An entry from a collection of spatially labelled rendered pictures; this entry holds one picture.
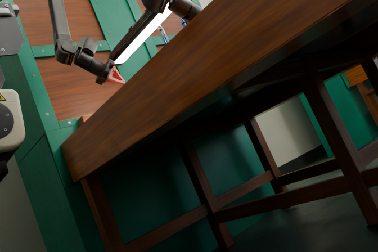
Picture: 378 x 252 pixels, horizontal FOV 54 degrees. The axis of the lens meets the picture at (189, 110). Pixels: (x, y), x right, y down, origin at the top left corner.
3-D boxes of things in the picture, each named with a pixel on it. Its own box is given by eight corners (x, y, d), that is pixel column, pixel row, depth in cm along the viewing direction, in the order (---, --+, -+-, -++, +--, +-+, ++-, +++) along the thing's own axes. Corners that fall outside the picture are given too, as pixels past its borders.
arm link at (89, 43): (56, 61, 143) (59, 47, 136) (66, 40, 149) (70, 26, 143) (86, 73, 146) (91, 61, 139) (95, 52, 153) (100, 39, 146)
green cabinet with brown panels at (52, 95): (45, 131, 167) (-19, -47, 182) (16, 164, 207) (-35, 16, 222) (238, 85, 257) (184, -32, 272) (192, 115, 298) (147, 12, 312)
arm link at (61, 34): (41, -19, 158) (45, -38, 150) (55, -17, 161) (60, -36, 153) (55, 66, 142) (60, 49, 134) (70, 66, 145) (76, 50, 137)
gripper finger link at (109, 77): (121, 81, 155) (101, 70, 151) (129, 73, 150) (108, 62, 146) (117, 94, 151) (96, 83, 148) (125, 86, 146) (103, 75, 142)
